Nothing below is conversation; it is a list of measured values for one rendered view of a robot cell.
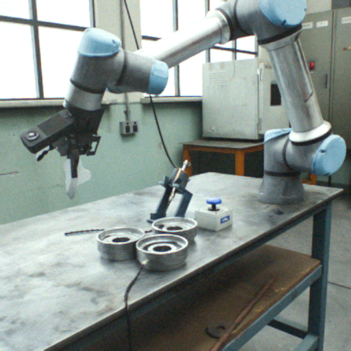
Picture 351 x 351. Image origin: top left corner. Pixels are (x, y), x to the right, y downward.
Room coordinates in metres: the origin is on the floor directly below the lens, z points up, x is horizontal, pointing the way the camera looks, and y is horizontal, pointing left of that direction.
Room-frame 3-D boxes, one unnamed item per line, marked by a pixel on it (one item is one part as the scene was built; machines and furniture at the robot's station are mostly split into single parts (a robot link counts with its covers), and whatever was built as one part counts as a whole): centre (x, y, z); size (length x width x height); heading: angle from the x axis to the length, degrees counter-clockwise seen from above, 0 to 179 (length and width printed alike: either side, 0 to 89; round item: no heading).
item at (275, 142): (1.21, -0.32, 0.97); 0.13 x 0.12 x 0.14; 29
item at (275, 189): (1.21, -0.32, 0.85); 0.15 x 0.15 x 0.10
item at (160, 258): (0.74, 0.05, 0.82); 0.10 x 0.10 x 0.04
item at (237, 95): (3.36, -0.61, 1.10); 0.62 x 0.61 x 0.65; 139
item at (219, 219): (0.96, -0.08, 0.82); 0.08 x 0.07 x 0.05; 139
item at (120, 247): (0.79, 0.14, 0.82); 0.10 x 0.10 x 0.04
